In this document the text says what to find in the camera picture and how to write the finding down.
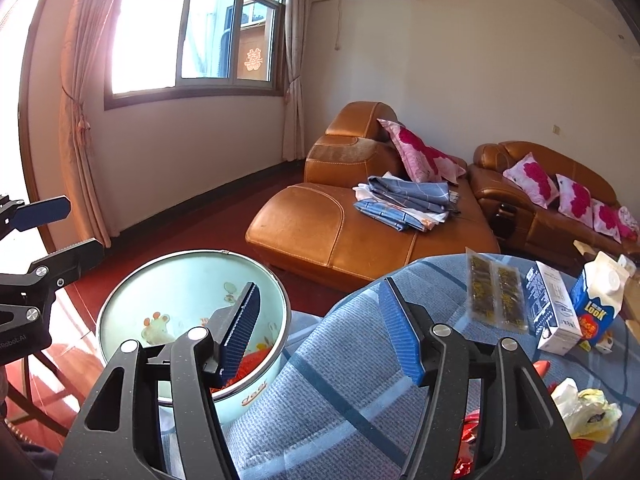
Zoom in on long brown leather sofa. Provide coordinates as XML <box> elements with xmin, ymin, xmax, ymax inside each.
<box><xmin>467</xmin><ymin>141</ymin><xmax>640</xmax><ymax>271</ymax></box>

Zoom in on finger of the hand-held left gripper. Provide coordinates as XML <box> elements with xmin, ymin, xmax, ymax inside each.
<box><xmin>0</xmin><ymin>237</ymin><xmax>105</xmax><ymax>306</ymax></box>
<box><xmin>0</xmin><ymin>192</ymin><xmax>71</xmax><ymax>241</ymax></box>

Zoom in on folded blue plaid bedsheets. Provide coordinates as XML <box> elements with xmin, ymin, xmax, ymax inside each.
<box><xmin>352</xmin><ymin>174</ymin><xmax>461</xmax><ymax>233</ymax></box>

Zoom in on white rectangular carton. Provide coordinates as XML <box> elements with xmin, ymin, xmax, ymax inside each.
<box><xmin>535</xmin><ymin>260</ymin><xmax>583</xmax><ymax>356</ymax></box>

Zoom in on sliding glass window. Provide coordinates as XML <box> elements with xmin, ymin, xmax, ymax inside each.
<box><xmin>102</xmin><ymin>0</ymin><xmax>288</xmax><ymax>111</ymax></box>

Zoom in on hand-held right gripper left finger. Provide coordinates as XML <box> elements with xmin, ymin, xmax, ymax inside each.
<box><xmin>52</xmin><ymin>281</ymin><xmax>262</xmax><ymax>480</ymax></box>

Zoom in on beige curtain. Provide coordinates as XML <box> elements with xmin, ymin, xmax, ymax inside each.
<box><xmin>280</xmin><ymin>0</ymin><xmax>321</xmax><ymax>163</ymax></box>

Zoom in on wooden coffee table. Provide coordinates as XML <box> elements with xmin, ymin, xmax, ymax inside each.
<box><xmin>572</xmin><ymin>239</ymin><xmax>601</xmax><ymax>261</ymax></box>

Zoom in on large pink floral pillow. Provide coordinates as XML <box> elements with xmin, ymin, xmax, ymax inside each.
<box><xmin>376</xmin><ymin>118</ymin><xmax>467</xmax><ymax>184</ymax></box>

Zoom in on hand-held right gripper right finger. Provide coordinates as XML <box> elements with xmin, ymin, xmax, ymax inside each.
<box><xmin>378</xmin><ymin>276</ymin><xmax>583</xmax><ymax>480</ymax></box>

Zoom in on peach tied-back curtain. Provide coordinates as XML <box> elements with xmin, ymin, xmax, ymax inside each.
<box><xmin>57</xmin><ymin>0</ymin><xmax>133</xmax><ymax>248</ymax></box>

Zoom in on yellow printed plastic bag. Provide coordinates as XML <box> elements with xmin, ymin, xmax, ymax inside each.
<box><xmin>550</xmin><ymin>377</ymin><xmax>623</xmax><ymax>445</ymax></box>

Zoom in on pink patterned cloth bundle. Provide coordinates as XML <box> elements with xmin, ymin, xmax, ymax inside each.
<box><xmin>617</xmin><ymin>205</ymin><xmax>640</xmax><ymax>241</ymax></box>

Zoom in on orange leather chaise sofa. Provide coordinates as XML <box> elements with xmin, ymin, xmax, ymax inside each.
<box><xmin>245</xmin><ymin>101</ymin><xmax>501</xmax><ymax>293</ymax></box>

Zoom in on red patterned foil wrapper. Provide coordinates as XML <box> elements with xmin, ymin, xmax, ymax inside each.
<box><xmin>452</xmin><ymin>407</ymin><xmax>483</xmax><ymax>478</ymax></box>

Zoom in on blue milk carton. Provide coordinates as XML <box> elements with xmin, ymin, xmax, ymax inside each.
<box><xmin>570</xmin><ymin>251</ymin><xmax>637</xmax><ymax>345</ymax></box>

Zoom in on blue plaid tablecloth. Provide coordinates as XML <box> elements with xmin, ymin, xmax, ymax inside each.
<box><xmin>160</xmin><ymin>255</ymin><xmax>640</xmax><ymax>480</ymax></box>

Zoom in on light green enamel basin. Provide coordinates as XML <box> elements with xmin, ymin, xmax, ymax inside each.
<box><xmin>95</xmin><ymin>249</ymin><xmax>292</xmax><ymax>428</ymax></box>

